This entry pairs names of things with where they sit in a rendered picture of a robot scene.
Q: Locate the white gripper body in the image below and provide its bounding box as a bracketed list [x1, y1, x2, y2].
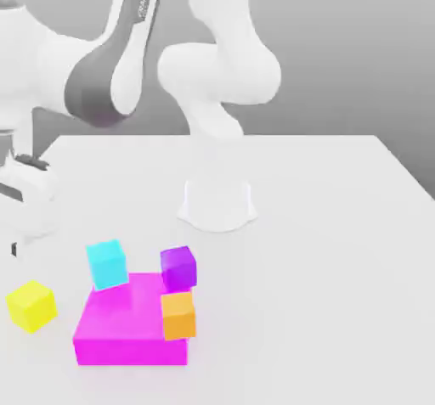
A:
[0, 164, 61, 245]

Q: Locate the small yellow cube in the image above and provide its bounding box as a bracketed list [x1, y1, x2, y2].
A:
[5, 279, 59, 335]

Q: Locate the small cyan cube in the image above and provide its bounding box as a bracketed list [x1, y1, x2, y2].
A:
[85, 239, 130, 291]

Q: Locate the small purple cube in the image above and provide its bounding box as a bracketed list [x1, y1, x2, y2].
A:
[159, 245, 198, 293]

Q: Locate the small orange cube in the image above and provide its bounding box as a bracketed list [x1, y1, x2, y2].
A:
[160, 291, 197, 341]

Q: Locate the large magenta box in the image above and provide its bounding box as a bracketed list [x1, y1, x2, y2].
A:
[72, 272, 194, 367]

